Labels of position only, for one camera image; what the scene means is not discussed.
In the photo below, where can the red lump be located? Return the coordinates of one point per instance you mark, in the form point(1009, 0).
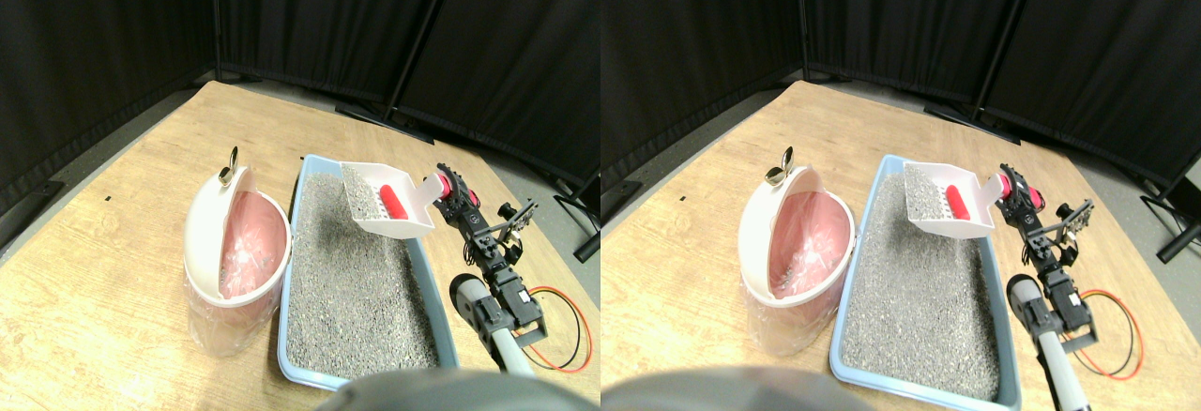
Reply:
point(958, 203)
point(393, 203)

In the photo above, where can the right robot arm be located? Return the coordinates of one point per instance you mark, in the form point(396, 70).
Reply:
point(507, 298)
point(1065, 308)

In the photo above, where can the black tripod stand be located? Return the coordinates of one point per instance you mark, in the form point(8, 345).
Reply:
point(584, 214)
point(1178, 233)

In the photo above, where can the blue litter tray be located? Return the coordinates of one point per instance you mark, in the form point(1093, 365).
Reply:
point(919, 327)
point(357, 308)

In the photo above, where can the curtain stand pole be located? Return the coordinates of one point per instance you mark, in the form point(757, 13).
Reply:
point(217, 17)
point(418, 45)
point(1002, 45)
point(802, 17)

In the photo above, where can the white bin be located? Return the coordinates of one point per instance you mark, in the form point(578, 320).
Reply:
point(202, 242)
point(755, 242)

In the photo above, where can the black bracket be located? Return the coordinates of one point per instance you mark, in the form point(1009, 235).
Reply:
point(518, 221)
point(1075, 221)

